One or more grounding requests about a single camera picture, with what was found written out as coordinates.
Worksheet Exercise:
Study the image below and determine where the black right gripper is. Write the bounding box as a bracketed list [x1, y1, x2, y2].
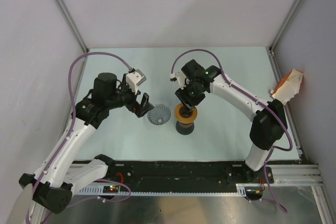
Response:
[175, 81, 205, 113]

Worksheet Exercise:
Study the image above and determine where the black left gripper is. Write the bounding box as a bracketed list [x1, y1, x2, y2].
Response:
[106, 74, 153, 117]

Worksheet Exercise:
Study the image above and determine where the wooden dripper collar ring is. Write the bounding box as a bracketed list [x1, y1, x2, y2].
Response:
[174, 104, 198, 124]

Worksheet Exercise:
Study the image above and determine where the smoked glass dripper cone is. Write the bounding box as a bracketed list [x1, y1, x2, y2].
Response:
[147, 104, 171, 125]

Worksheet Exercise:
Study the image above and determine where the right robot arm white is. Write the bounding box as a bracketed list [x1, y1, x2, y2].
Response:
[170, 60, 288, 183]

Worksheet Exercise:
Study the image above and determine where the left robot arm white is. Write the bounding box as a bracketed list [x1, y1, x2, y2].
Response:
[19, 69, 153, 214]

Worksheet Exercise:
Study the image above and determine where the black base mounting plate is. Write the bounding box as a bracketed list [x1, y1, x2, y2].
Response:
[104, 161, 274, 193]

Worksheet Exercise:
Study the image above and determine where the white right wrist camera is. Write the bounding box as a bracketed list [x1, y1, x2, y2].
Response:
[170, 72, 190, 90]

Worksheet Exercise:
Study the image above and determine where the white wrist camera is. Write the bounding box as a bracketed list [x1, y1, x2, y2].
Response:
[170, 72, 190, 90]
[125, 69, 146, 94]

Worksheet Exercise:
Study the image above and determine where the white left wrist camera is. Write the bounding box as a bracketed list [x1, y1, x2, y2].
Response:
[125, 69, 146, 94]

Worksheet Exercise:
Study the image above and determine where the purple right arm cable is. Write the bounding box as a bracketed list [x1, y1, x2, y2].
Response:
[170, 49, 294, 214]

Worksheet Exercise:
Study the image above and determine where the grey slotted cable duct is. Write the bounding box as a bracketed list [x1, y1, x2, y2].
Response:
[75, 184, 246, 197]

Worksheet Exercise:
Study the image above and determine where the aluminium frame rail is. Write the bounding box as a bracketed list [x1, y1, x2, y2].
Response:
[265, 163, 323, 186]

